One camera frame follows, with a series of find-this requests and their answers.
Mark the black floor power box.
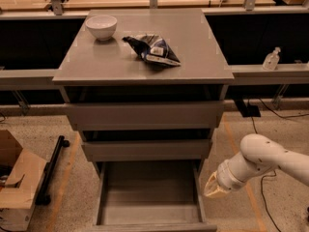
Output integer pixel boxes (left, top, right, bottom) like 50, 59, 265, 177
234, 100, 261, 118

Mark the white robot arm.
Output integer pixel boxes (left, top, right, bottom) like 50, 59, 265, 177
204, 133, 309, 198

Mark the black floor cable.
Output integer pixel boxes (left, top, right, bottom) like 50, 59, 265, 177
246, 97, 309, 232

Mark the grey drawer cabinet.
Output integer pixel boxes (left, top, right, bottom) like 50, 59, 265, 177
53, 9, 234, 169

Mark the grey bottom drawer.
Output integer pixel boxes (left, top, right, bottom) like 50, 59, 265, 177
85, 160, 217, 232

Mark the open cardboard box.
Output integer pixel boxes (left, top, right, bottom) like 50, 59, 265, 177
0, 130, 46, 232

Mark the grey top drawer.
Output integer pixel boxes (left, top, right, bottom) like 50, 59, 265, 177
65, 101, 223, 131

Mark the clear sanitizer bottle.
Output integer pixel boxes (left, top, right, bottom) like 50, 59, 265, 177
263, 47, 281, 71

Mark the white ceramic bowl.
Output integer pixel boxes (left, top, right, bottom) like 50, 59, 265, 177
85, 15, 117, 41

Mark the blue crumpled chip bag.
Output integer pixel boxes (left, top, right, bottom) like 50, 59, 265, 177
123, 34, 181, 67

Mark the grey middle drawer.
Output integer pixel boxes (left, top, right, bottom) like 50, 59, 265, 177
82, 139, 211, 161

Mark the black metal bar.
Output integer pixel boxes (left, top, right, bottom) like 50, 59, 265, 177
35, 135, 70, 206

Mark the grey drawer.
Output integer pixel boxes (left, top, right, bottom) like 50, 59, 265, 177
85, 160, 217, 232
82, 139, 211, 161
65, 101, 223, 131

